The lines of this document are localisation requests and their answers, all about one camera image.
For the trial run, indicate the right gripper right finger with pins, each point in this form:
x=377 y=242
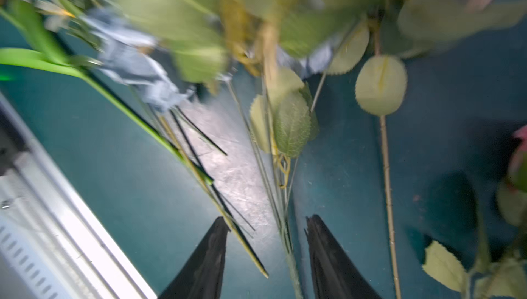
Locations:
x=333 y=273

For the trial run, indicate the small pink rosebud stem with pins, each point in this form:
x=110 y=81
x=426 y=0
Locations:
x=476 y=244

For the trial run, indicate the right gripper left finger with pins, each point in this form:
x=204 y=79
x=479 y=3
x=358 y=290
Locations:
x=202 y=275

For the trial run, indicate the blue hydrangea bunch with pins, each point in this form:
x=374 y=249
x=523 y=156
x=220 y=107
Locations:
x=284 y=41

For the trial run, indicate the aluminium rail front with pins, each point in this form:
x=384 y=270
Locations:
x=50 y=239

